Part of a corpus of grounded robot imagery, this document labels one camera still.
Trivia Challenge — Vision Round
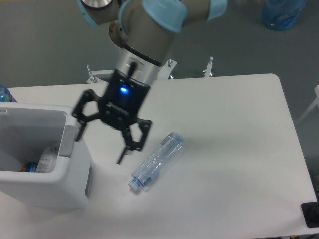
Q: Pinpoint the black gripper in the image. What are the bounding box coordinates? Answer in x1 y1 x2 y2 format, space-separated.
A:
72 70 152 164

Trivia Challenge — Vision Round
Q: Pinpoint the clear crushed plastic bottle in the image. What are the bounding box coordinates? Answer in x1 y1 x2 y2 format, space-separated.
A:
128 132 185 193

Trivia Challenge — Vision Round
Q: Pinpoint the clear plastic wrapper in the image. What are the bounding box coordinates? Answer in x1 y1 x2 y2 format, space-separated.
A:
36 146 59 173

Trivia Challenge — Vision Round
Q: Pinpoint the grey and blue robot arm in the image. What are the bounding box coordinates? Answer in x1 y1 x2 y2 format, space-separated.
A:
72 0 228 155

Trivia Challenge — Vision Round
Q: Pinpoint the white plastic trash can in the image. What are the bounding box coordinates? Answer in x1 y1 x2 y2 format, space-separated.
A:
0 102 94 208

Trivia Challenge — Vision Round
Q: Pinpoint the colourful snack wrapper in bin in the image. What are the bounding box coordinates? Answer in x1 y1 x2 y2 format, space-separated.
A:
21 162 38 172

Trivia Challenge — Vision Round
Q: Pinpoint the blue bottle at left edge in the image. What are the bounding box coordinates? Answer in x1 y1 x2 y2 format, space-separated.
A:
0 84 17 102

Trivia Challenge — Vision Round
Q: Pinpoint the black device at table corner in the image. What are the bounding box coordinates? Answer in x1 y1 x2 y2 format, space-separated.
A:
301 202 319 228

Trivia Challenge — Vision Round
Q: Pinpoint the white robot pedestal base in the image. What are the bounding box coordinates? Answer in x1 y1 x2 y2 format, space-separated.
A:
86 20 215 84

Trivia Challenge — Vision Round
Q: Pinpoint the white frame at right edge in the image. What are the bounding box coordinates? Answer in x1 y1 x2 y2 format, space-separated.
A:
296 85 319 125

